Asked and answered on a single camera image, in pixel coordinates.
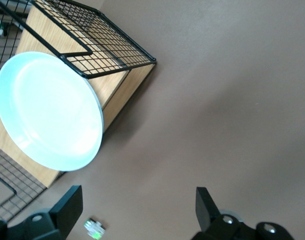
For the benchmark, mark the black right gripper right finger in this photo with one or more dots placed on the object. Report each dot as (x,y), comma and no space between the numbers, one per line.
(207,212)

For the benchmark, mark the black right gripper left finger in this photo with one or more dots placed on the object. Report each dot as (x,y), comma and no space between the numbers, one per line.
(70,207)

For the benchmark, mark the light blue round plate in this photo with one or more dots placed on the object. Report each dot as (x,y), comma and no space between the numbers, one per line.
(50,110)

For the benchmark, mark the green push button switch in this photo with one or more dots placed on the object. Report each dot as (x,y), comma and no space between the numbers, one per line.
(93,228)

